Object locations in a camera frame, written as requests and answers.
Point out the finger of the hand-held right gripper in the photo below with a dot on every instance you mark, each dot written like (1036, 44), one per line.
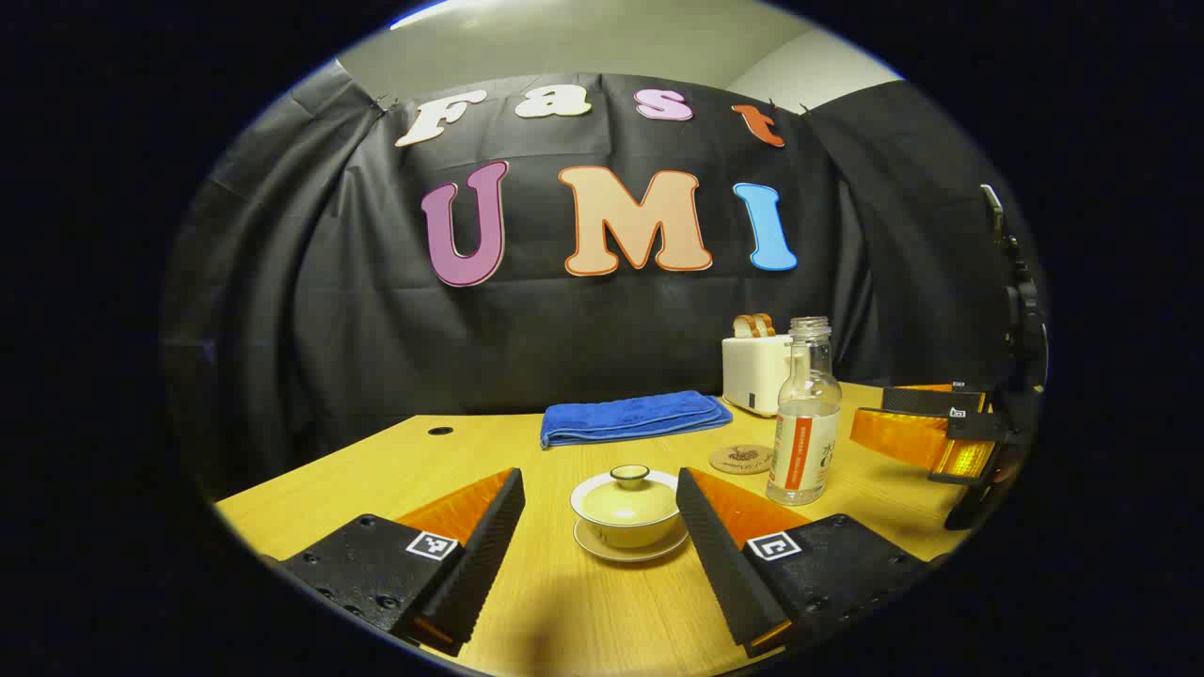
(917, 400)
(894, 432)

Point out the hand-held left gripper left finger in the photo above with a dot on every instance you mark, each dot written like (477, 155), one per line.
(489, 555)

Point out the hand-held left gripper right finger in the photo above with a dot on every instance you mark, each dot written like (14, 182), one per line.
(715, 555)

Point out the clear water bottle orange label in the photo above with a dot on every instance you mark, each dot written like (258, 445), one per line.
(800, 451)

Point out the round brown coaster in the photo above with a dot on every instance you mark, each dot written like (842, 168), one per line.
(738, 461)

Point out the cream teacup lid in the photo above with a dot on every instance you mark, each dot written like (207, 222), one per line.
(628, 494)

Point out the white toaster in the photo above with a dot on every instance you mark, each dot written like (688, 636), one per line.
(752, 376)

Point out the folded blue towel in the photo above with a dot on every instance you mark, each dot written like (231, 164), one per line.
(630, 417)

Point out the toast slice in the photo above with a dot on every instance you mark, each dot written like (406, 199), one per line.
(742, 328)
(764, 325)

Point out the black backdrop cloth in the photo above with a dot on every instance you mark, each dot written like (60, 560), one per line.
(329, 310)

